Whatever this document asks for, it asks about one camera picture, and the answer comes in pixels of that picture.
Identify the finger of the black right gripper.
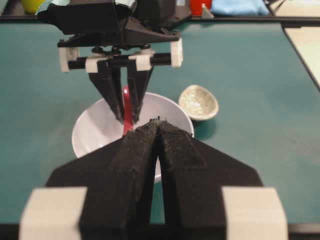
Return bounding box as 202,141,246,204
88,61,124,123
127,60,154,123

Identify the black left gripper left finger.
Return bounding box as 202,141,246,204
19,119,161,240

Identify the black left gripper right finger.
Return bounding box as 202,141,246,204
157,121,288,240

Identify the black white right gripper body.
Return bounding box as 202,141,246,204
58,37,184,73

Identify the pink plastic spoon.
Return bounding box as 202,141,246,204
122,85,134,136

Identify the white round bowl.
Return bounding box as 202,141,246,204
71,91,195,185

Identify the speckled ceramic spoon rest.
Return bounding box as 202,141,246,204
178,84,220,121

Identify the yellow green cup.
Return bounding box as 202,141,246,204
21,0,52,14

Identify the red container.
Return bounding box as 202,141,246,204
189,0,212,17

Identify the blue cloth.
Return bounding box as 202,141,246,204
210,0,270,16

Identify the white side table panel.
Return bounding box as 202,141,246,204
269,0,320,88

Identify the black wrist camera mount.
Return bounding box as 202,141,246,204
36,0,181,47

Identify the black far frame rail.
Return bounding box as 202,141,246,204
0,15,320,28

